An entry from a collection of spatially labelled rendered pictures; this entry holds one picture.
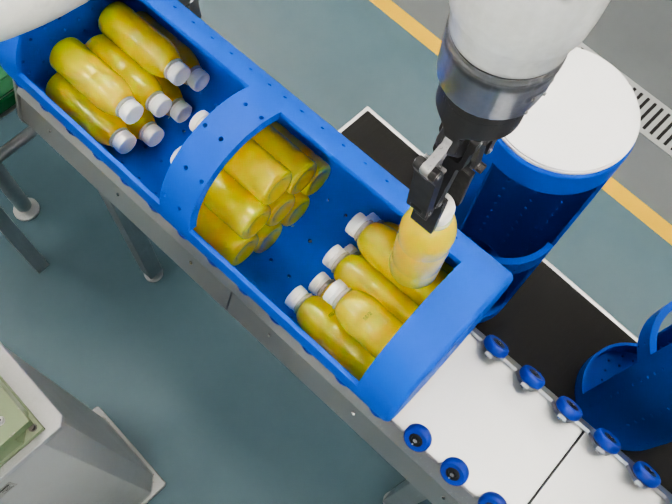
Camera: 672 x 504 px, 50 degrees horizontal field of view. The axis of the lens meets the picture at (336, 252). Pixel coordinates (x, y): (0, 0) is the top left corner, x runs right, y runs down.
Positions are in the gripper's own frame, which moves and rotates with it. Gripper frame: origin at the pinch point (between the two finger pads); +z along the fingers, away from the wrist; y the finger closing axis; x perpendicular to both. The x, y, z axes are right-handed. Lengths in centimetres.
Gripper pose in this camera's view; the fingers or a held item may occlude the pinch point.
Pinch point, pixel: (441, 195)
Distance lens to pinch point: 77.4
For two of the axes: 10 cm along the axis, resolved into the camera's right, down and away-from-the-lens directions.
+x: -7.3, -6.4, 2.3
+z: -0.5, 3.9, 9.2
